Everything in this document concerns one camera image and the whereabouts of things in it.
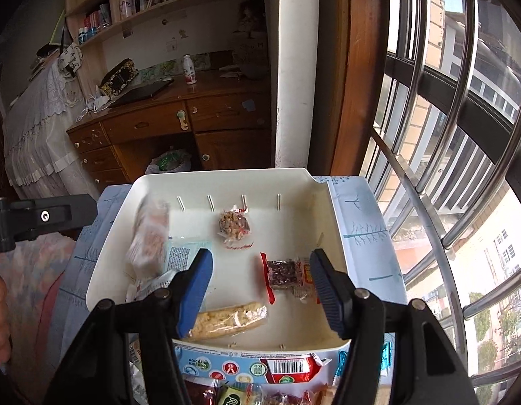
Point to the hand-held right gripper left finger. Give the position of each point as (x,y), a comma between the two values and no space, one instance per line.
(197,291)

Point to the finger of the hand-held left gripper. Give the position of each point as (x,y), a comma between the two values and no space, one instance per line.
(44,216)

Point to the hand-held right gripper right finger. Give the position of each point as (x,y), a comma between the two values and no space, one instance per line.
(327,295)

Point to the light blue snack packet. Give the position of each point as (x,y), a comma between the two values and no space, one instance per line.
(184,255)

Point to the white and red snack packet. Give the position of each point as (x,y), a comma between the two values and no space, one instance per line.
(153,284)

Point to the red bean snack packet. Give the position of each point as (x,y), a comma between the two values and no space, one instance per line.
(285,274)

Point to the clear cake packet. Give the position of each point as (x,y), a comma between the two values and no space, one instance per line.
(148,236)

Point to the white plastic bin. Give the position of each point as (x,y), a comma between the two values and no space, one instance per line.
(294,228)

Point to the small clear nut packet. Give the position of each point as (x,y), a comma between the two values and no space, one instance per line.
(235,225)

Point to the brown snowflake snack packet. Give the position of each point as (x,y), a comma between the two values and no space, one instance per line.
(199,392)

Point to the pastel floral quilt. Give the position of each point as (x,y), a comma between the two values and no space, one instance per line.
(37,287)

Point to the small teal candy packet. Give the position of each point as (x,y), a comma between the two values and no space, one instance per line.
(385,352)

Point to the blue biscuit pack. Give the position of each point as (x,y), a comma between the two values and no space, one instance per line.
(243,367)

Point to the white lace cloth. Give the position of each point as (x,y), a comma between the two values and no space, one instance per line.
(41,126)

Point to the green plastic bag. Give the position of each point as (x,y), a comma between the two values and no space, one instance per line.
(169,162)

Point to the black gold patterned bag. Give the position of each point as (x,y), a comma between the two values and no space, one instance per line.
(117,76)

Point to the dark laptop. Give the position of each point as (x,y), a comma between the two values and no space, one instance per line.
(142,93)

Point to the patterned cloth pouch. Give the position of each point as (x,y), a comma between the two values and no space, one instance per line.
(70,59)

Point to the white child lock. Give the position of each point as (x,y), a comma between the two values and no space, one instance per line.
(182,120)

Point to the wooden desk with drawers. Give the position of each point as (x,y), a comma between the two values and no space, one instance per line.
(226,112)

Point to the white bottle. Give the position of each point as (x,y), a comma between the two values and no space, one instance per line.
(189,71)

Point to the white printed mug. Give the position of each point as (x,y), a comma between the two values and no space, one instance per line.
(125,6)

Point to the white column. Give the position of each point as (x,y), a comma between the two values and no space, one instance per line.
(294,71)

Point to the small doll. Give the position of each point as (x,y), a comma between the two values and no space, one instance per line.
(250,14)

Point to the wooden window frame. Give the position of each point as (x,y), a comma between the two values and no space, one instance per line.
(353,71)

